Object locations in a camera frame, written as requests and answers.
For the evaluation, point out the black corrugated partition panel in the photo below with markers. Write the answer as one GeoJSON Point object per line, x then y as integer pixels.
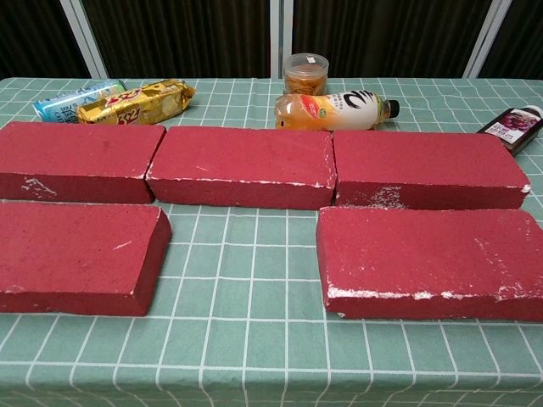
{"type": "Point", "coordinates": [382, 34]}
{"type": "Point", "coordinates": [522, 38]}
{"type": "Point", "coordinates": [34, 38]}
{"type": "Point", "coordinates": [182, 38]}

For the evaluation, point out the orange drink bottle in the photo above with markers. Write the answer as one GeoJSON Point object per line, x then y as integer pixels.
{"type": "Point", "coordinates": [339, 110]}

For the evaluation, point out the blue snack package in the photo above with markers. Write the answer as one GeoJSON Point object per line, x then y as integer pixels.
{"type": "Point", "coordinates": [55, 108]}

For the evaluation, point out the white partition frame post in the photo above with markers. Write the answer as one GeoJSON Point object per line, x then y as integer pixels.
{"type": "Point", "coordinates": [281, 29]}
{"type": "Point", "coordinates": [488, 38]}
{"type": "Point", "coordinates": [82, 38]}

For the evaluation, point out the gold cracker package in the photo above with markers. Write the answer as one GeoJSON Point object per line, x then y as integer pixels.
{"type": "Point", "coordinates": [140, 104]}

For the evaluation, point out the purple grape juice bottle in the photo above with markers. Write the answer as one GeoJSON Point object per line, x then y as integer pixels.
{"type": "Point", "coordinates": [515, 127]}

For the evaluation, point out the red brick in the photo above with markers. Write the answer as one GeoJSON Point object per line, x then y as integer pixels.
{"type": "Point", "coordinates": [242, 165]}
{"type": "Point", "coordinates": [76, 250]}
{"type": "Point", "coordinates": [76, 152]}
{"type": "Point", "coordinates": [407, 254]}
{"type": "Point", "coordinates": [424, 161]}

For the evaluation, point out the green checked tablecloth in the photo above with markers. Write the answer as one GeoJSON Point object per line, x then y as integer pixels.
{"type": "Point", "coordinates": [246, 339]}

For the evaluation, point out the clear plastic snack jar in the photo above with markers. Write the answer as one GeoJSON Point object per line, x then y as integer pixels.
{"type": "Point", "coordinates": [305, 76]}

